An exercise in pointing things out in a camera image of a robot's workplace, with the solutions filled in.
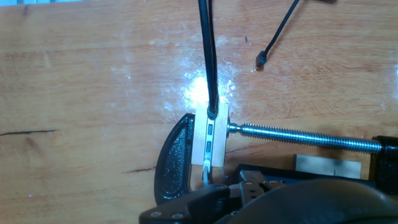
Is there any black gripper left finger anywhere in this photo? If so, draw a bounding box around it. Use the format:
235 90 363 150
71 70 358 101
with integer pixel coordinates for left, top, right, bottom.
139 170 266 224

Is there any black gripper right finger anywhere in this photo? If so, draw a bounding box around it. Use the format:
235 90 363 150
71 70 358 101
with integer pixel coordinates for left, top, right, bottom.
262 180 287 194

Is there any silver USB hub docking station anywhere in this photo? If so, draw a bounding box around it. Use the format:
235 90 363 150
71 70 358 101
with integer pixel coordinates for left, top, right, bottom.
203 102 216 168

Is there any blue rectangular box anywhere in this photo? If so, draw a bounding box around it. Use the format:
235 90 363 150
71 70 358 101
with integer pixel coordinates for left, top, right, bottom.
235 164 377 189

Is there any black C-clamp with steel screw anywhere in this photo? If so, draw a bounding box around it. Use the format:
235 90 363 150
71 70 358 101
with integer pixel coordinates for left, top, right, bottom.
154 113 398 206

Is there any pale wooden spacer block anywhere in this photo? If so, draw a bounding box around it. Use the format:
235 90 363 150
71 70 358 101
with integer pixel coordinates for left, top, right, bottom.
293 154 363 180

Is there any large varnished wooden board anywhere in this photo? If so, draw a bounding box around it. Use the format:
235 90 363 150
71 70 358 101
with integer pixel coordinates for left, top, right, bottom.
0 0 398 224

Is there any black cable with USB plug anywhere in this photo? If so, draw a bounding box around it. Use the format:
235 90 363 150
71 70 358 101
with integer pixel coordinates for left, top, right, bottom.
255 0 301 69

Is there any thin black hub cable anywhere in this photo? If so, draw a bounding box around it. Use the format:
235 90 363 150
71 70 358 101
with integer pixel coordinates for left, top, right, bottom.
207 0 219 106

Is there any thick black hub cable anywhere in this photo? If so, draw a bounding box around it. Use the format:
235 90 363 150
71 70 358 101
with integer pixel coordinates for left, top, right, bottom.
198 0 219 120

